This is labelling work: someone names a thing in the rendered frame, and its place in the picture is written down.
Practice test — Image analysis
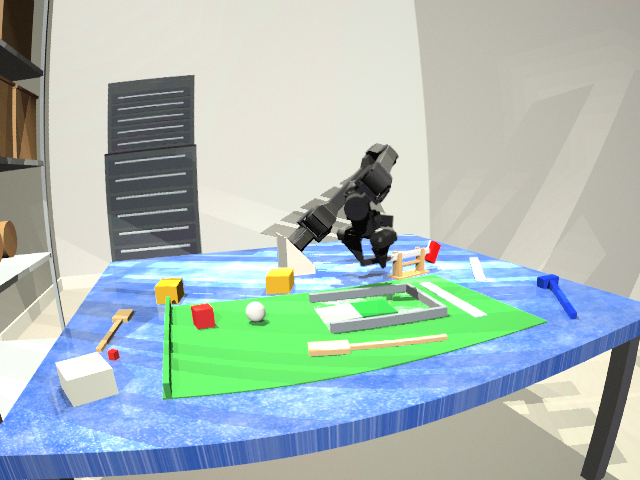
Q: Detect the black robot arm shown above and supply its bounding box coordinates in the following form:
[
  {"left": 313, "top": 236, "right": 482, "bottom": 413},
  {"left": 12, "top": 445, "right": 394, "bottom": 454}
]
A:
[{"left": 288, "top": 143, "right": 399, "bottom": 255}]

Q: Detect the white flat bar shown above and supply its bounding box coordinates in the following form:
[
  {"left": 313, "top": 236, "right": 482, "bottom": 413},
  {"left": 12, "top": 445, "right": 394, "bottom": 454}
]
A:
[
  {"left": 419, "top": 282, "right": 487, "bottom": 318},
  {"left": 469, "top": 258, "right": 486, "bottom": 281}
]

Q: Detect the yellow cube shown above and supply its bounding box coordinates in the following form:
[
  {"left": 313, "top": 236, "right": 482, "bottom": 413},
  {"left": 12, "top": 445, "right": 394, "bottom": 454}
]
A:
[
  {"left": 265, "top": 268, "right": 294, "bottom": 294},
  {"left": 154, "top": 277, "right": 184, "bottom": 304}
]

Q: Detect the white ball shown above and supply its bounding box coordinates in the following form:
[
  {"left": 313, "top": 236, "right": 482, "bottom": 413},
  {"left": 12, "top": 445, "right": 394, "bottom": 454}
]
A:
[{"left": 246, "top": 302, "right": 266, "bottom": 322}]

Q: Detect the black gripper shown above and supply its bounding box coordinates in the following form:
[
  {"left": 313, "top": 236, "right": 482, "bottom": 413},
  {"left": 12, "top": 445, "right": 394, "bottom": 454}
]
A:
[{"left": 336, "top": 207, "right": 397, "bottom": 269}]

